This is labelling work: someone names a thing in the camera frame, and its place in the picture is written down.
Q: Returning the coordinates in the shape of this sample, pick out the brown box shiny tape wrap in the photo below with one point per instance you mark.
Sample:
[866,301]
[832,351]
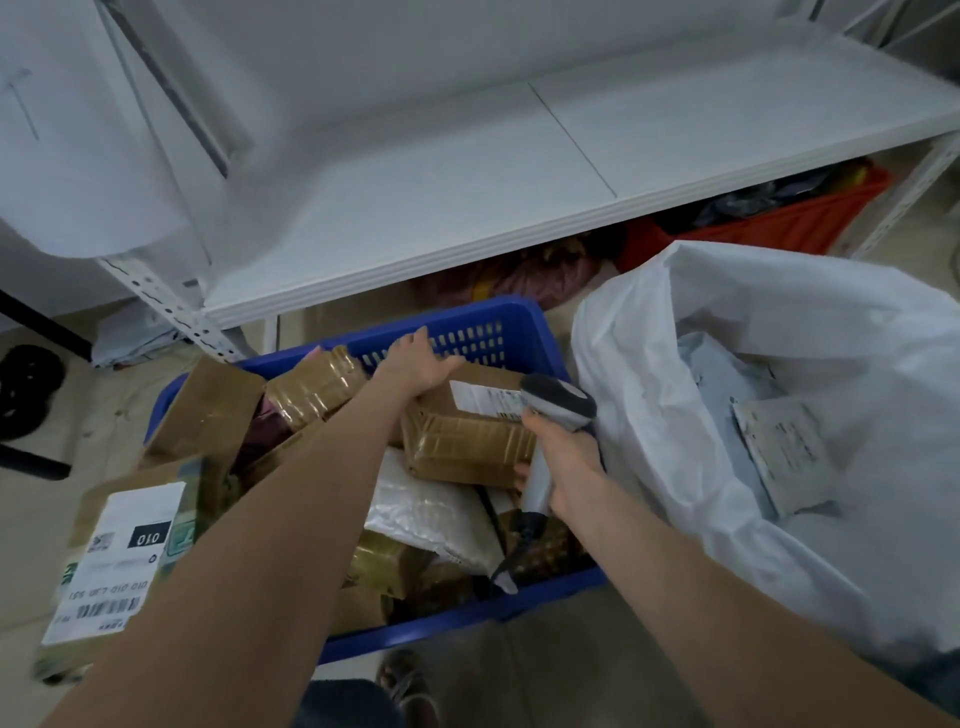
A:
[465,450]

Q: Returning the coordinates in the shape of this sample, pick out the grey poly mailer bag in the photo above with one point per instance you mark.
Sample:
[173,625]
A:
[720,367]

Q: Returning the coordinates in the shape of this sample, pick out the yellow packet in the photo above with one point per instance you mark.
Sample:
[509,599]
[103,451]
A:
[861,174]

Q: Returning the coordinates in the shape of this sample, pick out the grey handheld barcode scanner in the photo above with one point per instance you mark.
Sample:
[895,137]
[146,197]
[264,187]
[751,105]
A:
[559,397]

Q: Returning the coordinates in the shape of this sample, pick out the white paper sign sheet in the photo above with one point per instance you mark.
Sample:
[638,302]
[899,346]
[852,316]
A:
[75,150]

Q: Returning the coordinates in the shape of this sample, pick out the small white bubble mailer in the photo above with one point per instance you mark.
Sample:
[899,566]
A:
[787,450]

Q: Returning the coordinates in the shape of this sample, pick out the grey plastic mailer bag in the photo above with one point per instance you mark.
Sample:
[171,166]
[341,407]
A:
[135,334]

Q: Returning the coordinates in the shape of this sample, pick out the white woven sack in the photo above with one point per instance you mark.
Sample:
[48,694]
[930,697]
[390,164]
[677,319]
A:
[862,300]

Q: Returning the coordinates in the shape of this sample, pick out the dark red sack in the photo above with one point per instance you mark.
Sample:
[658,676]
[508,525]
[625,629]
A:
[540,274]

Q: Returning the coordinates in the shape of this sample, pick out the pile of parcels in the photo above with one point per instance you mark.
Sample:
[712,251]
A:
[382,562]

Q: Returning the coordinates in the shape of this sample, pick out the person's left hand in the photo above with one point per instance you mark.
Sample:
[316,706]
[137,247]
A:
[412,367]

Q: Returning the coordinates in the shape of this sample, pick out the brown box green printed tape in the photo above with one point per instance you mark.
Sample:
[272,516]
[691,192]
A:
[120,555]

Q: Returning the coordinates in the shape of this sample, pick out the person's left leg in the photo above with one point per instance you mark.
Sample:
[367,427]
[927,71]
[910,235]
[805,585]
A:
[345,709]

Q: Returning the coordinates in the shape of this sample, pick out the white metal shelf rack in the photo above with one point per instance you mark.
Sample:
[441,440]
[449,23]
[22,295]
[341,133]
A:
[450,210]

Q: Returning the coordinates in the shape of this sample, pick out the person's right forearm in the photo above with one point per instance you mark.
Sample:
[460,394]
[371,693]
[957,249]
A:
[712,615]

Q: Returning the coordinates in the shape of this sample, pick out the blue plastic crate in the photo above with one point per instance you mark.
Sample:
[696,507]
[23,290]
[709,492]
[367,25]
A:
[480,330]

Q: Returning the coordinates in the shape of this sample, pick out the red plastic crate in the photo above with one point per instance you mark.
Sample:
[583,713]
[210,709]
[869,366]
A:
[795,225]

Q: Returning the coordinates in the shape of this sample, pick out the person's sandal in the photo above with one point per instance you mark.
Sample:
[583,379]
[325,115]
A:
[405,679]

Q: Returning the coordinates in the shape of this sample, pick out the person's right hand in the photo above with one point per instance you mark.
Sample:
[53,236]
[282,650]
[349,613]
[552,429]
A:
[574,472]

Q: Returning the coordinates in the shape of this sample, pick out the person's left forearm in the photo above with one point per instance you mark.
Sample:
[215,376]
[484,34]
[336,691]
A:
[225,585]

